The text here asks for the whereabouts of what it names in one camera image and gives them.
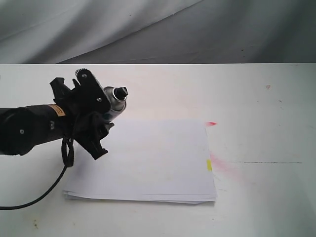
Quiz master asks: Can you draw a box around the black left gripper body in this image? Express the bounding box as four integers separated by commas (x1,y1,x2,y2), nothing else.
64,88,109,144

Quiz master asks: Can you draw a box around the white polka-dot spray can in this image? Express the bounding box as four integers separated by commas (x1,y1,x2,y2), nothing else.
103,86,128,122

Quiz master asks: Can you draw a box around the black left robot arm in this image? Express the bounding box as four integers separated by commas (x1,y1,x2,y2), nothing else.
0,73,111,163

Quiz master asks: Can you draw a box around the grey backdrop cloth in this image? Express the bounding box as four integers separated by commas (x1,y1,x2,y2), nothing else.
0,0,316,64

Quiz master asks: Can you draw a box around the white paper stack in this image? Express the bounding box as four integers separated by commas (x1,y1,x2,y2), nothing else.
64,120,217,203

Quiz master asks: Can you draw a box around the black left camera cable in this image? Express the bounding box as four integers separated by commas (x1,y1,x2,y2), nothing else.
0,111,104,210

